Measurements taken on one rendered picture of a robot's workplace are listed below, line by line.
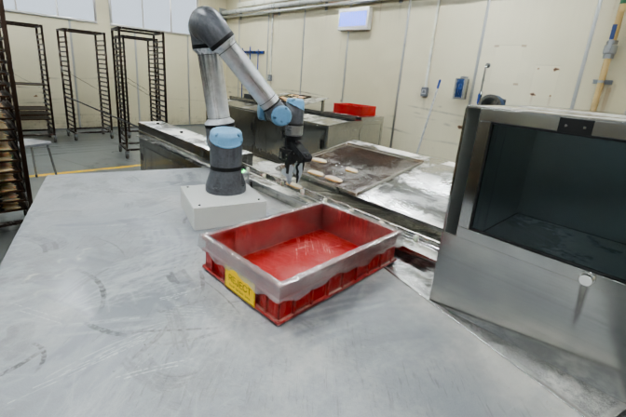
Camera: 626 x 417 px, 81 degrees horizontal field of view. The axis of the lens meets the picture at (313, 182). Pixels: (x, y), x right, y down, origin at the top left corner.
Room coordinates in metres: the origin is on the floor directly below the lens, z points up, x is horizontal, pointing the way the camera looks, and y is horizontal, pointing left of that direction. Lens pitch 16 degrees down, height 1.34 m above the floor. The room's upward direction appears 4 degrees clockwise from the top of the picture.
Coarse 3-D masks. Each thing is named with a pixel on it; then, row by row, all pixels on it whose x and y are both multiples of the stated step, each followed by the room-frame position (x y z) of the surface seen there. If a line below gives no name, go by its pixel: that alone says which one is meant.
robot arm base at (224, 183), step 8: (216, 168) 1.27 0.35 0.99; (224, 168) 1.26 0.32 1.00; (232, 168) 1.27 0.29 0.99; (240, 168) 1.31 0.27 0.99; (208, 176) 1.30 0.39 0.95; (216, 176) 1.26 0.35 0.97; (224, 176) 1.26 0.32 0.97; (232, 176) 1.27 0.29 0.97; (240, 176) 1.30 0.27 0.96; (208, 184) 1.27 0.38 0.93; (216, 184) 1.26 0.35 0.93; (224, 184) 1.25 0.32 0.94; (232, 184) 1.26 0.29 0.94; (240, 184) 1.29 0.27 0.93; (208, 192) 1.27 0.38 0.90; (216, 192) 1.25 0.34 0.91; (224, 192) 1.25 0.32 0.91; (232, 192) 1.26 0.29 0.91; (240, 192) 1.28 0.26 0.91
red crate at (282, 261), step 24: (288, 240) 1.08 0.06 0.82; (312, 240) 1.09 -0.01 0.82; (336, 240) 1.10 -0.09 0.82; (216, 264) 0.83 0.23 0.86; (264, 264) 0.91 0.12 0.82; (288, 264) 0.92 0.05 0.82; (312, 264) 0.93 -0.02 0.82; (384, 264) 0.94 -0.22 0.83; (336, 288) 0.80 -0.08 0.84; (264, 312) 0.69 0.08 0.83; (288, 312) 0.68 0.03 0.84
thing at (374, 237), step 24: (288, 216) 1.07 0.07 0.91; (312, 216) 1.15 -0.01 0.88; (336, 216) 1.14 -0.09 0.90; (360, 216) 1.08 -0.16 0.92; (216, 240) 0.84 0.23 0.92; (240, 240) 0.94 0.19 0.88; (264, 240) 1.00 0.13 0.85; (360, 240) 1.07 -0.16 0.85; (384, 240) 0.92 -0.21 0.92; (240, 264) 0.74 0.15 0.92; (336, 264) 0.77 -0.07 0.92; (360, 264) 0.84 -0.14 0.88; (264, 288) 0.68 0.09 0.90; (288, 288) 0.66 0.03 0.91; (312, 288) 0.71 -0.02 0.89
